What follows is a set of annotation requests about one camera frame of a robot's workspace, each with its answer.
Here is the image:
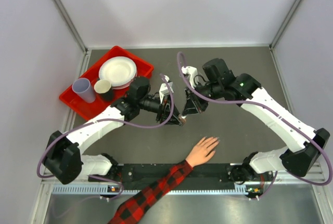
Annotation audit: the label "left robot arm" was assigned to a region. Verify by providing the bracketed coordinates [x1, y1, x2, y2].
[38, 75, 181, 185]

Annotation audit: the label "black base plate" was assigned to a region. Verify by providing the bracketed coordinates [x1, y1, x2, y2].
[89, 160, 240, 189]

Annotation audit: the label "slotted cable duct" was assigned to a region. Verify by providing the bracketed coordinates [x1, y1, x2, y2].
[52, 182, 263, 195]

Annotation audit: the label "red plastic tray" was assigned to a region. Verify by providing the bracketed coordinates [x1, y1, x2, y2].
[59, 46, 154, 120]

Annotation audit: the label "mannequin hand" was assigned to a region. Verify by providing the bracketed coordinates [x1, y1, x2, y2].
[186, 137, 220, 168]

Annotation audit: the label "lilac plastic cup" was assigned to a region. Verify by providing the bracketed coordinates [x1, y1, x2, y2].
[71, 77, 96, 103]

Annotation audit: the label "nail polish bottle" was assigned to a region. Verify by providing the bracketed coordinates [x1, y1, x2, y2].
[178, 115, 186, 126]

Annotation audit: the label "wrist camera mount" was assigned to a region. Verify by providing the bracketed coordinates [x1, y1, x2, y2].
[159, 75, 174, 103]
[181, 66, 198, 88]

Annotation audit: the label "cream paper cup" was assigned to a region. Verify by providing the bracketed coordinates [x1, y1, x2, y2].
[94, 80, 112, 94]

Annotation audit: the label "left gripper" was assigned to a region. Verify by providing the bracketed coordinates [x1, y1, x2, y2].
[138, 94, 183, 126]

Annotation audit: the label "red plaid sleeve forearm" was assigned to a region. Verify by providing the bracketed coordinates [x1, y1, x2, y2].
[109, 160, 193, 224]

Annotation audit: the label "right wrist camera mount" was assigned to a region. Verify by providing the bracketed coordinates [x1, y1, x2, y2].
[181, 66, 198, 88]

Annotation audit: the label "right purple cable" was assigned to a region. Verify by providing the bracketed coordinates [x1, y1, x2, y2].
[176, 51, 330, 200]

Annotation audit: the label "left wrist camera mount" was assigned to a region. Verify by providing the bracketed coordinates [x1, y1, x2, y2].
[159, 75, 174, 103]

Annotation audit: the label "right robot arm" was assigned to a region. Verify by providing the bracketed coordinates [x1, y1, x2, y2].
[177, 53, 332, 185]

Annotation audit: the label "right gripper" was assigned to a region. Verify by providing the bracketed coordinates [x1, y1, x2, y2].
[183, 81, 222, 115]

